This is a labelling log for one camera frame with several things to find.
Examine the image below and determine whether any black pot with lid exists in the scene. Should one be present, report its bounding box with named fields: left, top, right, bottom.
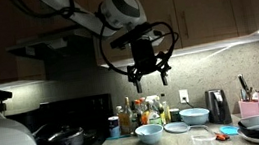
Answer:
left=32, top=122, right=88, bottom=145

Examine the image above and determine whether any white cap bottle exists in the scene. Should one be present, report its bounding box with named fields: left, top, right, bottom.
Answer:
left=115, top=105, right=125, bottom=118

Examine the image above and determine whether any tall bottle with black cap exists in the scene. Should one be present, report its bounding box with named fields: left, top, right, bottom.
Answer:
left=158, top=92, right=173, bottom=126

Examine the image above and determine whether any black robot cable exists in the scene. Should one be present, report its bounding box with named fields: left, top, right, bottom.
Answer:
left=8, top=0, right=185, bottom=93

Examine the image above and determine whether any large amber bottle yellow label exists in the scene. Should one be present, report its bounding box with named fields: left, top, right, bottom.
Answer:
left=116, top=96, right=137, bottom=136

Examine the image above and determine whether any small dark sauce bottle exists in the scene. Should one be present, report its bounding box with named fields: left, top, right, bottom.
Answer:
left=129, top=100, right=141, bottom=130

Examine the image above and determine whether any bright blue round lid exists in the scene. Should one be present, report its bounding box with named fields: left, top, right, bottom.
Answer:
left=218, top=124, right=242, bottom=138

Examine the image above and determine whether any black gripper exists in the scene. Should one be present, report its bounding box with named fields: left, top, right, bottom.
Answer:
left=122, top=33, right=175, bottom=96

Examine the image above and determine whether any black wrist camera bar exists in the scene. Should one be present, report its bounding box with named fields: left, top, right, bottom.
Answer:
left=107, top=21, right=157, bottom=51

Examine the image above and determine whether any white wall outlet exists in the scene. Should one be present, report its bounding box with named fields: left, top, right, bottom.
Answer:
left=178, top=88, right=191, bottom=105

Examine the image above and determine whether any black stove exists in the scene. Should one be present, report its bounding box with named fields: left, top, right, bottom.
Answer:
left=4, top=92, right=119, bottom=145

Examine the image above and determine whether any dark can with white lid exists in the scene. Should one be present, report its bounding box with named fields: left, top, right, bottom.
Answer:
left=107, top=114, right=123, bottom=139

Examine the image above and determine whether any clear plastic container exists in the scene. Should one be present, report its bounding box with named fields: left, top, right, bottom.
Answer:
left=190, top=132, right=218, bottom=145

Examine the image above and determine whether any orange cap sauce bottle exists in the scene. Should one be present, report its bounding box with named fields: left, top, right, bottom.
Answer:
left=134, top=97, right=149, bottom=127

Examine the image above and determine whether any light blue round plate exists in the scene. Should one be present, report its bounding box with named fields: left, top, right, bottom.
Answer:
left=162, top=119, right=192, bottom=136

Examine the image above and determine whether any large light blue bowl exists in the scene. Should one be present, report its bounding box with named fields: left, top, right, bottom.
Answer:
left=178, top=105, right=212, bottom=128

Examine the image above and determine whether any orange handled peeler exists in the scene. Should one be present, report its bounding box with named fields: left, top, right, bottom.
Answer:
left=190, top=120, right=231, bottom=145

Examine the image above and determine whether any black kettle power cord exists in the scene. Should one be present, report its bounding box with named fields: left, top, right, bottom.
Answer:
left=182, top=94, right=197, bottom=111

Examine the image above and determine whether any small light blue bowl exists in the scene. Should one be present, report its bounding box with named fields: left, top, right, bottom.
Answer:
left=134, top=122, right=166, bottom=145

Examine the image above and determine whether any black handled knife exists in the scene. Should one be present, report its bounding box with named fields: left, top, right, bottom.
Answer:
left=237, top=72, right=251, bottom=95

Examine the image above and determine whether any pink utensil holder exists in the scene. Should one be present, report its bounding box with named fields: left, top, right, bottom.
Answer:
left=238, top=98, right=259, bottom=119

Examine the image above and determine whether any dark green jar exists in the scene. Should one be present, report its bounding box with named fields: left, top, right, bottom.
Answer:
left=169, top=107, right=182, bottom=123

